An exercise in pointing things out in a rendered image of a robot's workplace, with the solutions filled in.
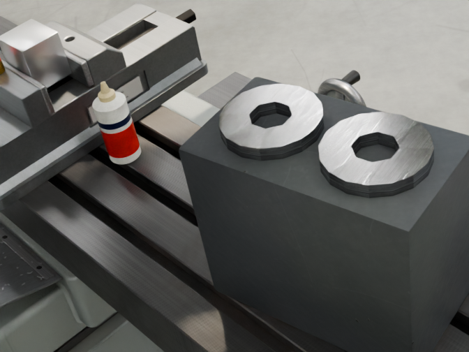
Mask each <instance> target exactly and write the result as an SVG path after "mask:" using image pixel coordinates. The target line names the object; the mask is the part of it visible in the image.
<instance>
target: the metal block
mask: <svg viewBox="0 0 469 352"><path fill-rule="evenodd" d="M0 47H1V50H2V52H3V55H4V57H5V60H6V63H8V64H10V65H11V66H13V67H15V68H16V69H18V70H20V71H22V72H23V73H25V74H27V75H28V76H30V77H31V78H33V79H35V80H37V81H38V82H40V83H41V84H43V85H45V86H46V88H48V87H50V86H51V85H53V84H54V83H56V82H58V81H60V80H61V79H63V78H65V77H66V76H68V75H70V74H71V73H72V72H71V69H70V66H69V63H68V60H67V58H66V54H65V52H64V48H63V45H62V43H61V39H60V37H59V34H58V32H57V31H55V30H53V29H51V28H49V27H46V26H45V25H44V24H41V23H40V22H37V21H35V20H33V19H30V20H28V21H26V22H24V23H23V24H21V25H19V26H17V27H15V28H14V29H11V30H10V31H8V32H6V33H4V34H2V35H1V36H0Z"/></svg>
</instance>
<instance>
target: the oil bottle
mask: <svg viewBox="0 0 469 352"><path fill-rule="evenodd" d="M100 90H101V91H100V92H99V93H98V97H97V98H96V99H95V100H94V102H93V104H92V107H93V109H94V113H95V116H96V119H97V122H98V125H99V128H100V132H101V134H102V137H103V140H104V143H105V146H106V149H107V152H108V154H109V157H110V160H111V161H112V162H113V163H116V164H121V165H123V164H127V163H131V162H133V161H134V160H136V159H137V158H138V157H139V156H140V154H141V148H140V143H139V140H138V137H137V133H136V130H135V127H134V123H133V120H132V117H131V113H130V110H129V108H128V104H127V101H126V97H125V96H124V94H122V93H121V92H117V91H114V90H113V89H110V88H109V87H108V86H107V84H106V83H105V82H101V83H100Z"/></svg>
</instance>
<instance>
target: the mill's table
mask: <svg viewBox="0 0 469 352"><path fill-rule="evenodd" d="M134 127H135V130H136V133H137V137H138V140H139V143H140V148H141V154H140V156H139V157H138V158H137V159H136V160H134V161H133V162H131V163H127V164H123V165H121V164H116V163H113V162H112V161H111V160H110V157H109V154H108V152H107V149H106V146H105V143H103V144H102V145H100V146H98V147H97V148H95V149H94V150H92V151H91V152H89V153H88V154H86V155H85V156H83V157H82V158H81V159H79V160H77V161H76V162H75V163H73V164H71V165H70V166H68V167H67V168H65V169H64V170H62V171H61V172H60V173H58V174H56V175H55V176H54V177H52V178H50V179H49V180H48V181H46V182H44V183H43V184H41V185H40V186H38V187H37V188H35V189H34V190H33V191H31V192H29V193H28V194H27V195H25V196H23V197H22V198H20V199H19V200H17V201H16V202H14V203H13V204H12V205H10V206H8V207H7V208H5V209H3V210H0V212H1V213H2V214H3V215H5V216H6V217H7V218H8V219H10V220H11V221H12V222H13V223H14V224H15V225H16V226H17V227H18V228H20V229H21V230H22V231H24V232H25V233H26V234H27V235H28V236H29V237H30V238H31V239H33V240H34V241H35V242H36V243H37V244H39V245H40V246H41V247H42V248H44V250H46V251H47V252H48V253H49V254H50V255H51V256H53V257H54V258H55V259H56V260H58V261H59V262H60V263H61V264H62V265H63V266H64V267H66V268H67V269H68V270H69V271H70V272H72V273H73V274H74V275H75V276H76V277H77V278H78V279H79V280H81V281H82V282H83V283H84V284H86V285H87V286H88V287H89V288H90V289H91V290H92V291H93V292H95V293H96V294H97V295H98V296H100V297H101V298H102V299H103V300H104V301H106V303H108V304H109V305H110V306H111V307H112V308H114V309H115V310H116V311H117V312H119V313H120V314H121V315H122V316H123V317H124V318H125V319H126V320H128V321H129V322H130V323H131V324H133V325H134V326H135V327H136V328H137V329H138V330H139V331H140V332H142V333H143V334H144V335H145V336H147V337H148V338H149V339H150V340H151V341H152V342H153V343H155V344H156V345H157V346H158V347H159V348H161V349H162V350H163V351H164V352H347V351H345V350H343V349H340V348H339V347H337V346H334V345H333V344H330V343H328V342H326V341H324V340H322V339H319V338H317V337H315V336H313V335H310V334H308V333H307V332H304V331H302V330H300V329H298V328H296V327H294V326H291V325H289V324H287V323H285V322H282V321H280V320H278V319H277V318H274V317H272V316H270V315H268V314H265V313H263V312H261V311H259V310H257V309H254V308H252V307H250V306H248V305H245V304H244V303H242V302H240V301H238V300H235V299H233V298H231V297H229V296H226V295H224V294H222V293H220V292H218V291H217V290H216V289H215V288H214V284H213V281H212V278H211V273H210V270H209V265H208V262H207V257H206V254H205V251H204V246H203V243H202V238H201V235H200V231H199V228H198V223H197V219H196V216H195V212H194V209H193V204H192V201H191V196H190V193H189V190H188V185H187V182H186V177H185V174H184V169H183V166H182V163H181V158H180V155H179V148H180V147H181V146H182V145H183V144H184V143H185V142H186V141H187V140H188V139H189V138H190V137H191V136H192V135H193V134H194V133H195V132H196V131H198V130H199V129H200V128H201V126H199V125H197V124H195V123H193V122H192V121H190V120H188V119H187V118H185V117H182V116H181V115H179V114H177V113H175V112H173V111H172V110H170V109H168V108H166V107H165V106H163V105H160V106H158V107H157V108H156V109H154V110H152V111H151V112H150V113H148V114H147V115H145V116H144V117H142V118H141V119H139V120H137V121H136V122H135V123H134ZM432 352H469V294H468V295H467V296H466V298H465V300H464V301H463V303H462V305H461V306H460V307H459V310H458V311H457V312H456V314H455V316H454V318H453V319H452V321H451V322H450V324H449V325H448V327H447V329H446V330H445V332H444V333H443V335H442V337H441V338H440V340H439V341H438V343H437V344H436V346H435V348H434V349H433V351H432Z"/></svg>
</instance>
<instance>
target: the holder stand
mask: <svg viewBox="0 0 469 352"><path fill-rule="evenodd" d="M179 155H180V158H181V163H182V166H183V169H184V174H185V177H186V182H187V185H188V190H189V193H190V196H191V201H192V204H193V209H194V212H195V216H196V219H197V223H198V228H199V231H200V235H201V238H202V243H203V246H204V251H205V254H206V257H207V262H208V265H209V270H210V273H211V278H212V281H213V284H214V288H215V289H216V290H217V291H218V292H220V293H222V294H224V295H226V296H229V297H231V298H233V299H235V300H238V301H240V302H242V303H244V304H245V305H248V306H250V307H252V308H254V309H257V310H259V311H261V312H263V313H265V314H268V315H270V316H272V317H274V318H277V319H278V320H280V321H282V322H285V323H287V324H289V325H291V326H294V327H296V328H298V329H300V330H302V331H304V332H307V333H308V334H310V335H313V336H315V337H317V338H319V339H322V340H324V341H326V342H328V343H330V344H333V345H334V346H337V347H339V348H340V349H343V350H345V351H347V352H432V351H433V349H434V348H435V346H436V344H437V343H438V341H439V340H440V338H441V337H442V335H443V333H444V332H445V330H446V329H447V327H448V325H449V324H450V322H451V321H452V319H453V318H454V316H455V314H456V312H457V311H458V310H459V307H460V306H461V305H462V303H463V301H464V300H465V298H466V296H467V295H468V294H469V135H466V134H463V133H458V132H456V131H451V130H448V129H444V128H440V127H438V126H434V125H430V124H426V123H423V122H419V121H415V120H413V119H411V118H408V117H406V116H404V115H398V114H393V113H388V112H383V111H380V110H376V109H373V108H368V107H365V106H362V105H358V104H355V103H351V102H347V101H343V100H340V99H337V98H333V97H330V96H325V95H322V94H318V93H315V92H312V91H308V90H306V89H304V88H302V87H299V86H294V85H285V84H283V83H280V82H275V81H272V80H268V79H265V78H260V77H255V78H253V79H252V80H251V81H250V82H249V83H248V84H247V85H246V86H245V87H244V88H243V89H241V90H240V91H239V92H238V93H237V94H236V95H235V96H234V97H233V98H232V99H231V100H229V101H228V102H227V103H226V104H225V105H224V106H223V107H222V108H221V109H220V110H219V111H218V112H217V113H216V114H215V115H214V116H213V117H212V118H211V119H210V120H209V121H207V122H206V123H205V124H204V125H203V126H202V127H201V128H200V129H199V130H198V131H196V132H195V133H194V134H193V135H192V136H191V137H190V138H189V139H188V140H187V141H186V142H185V143H184V144H183V145H182V146H181V147H180V148H179Z"/></svg>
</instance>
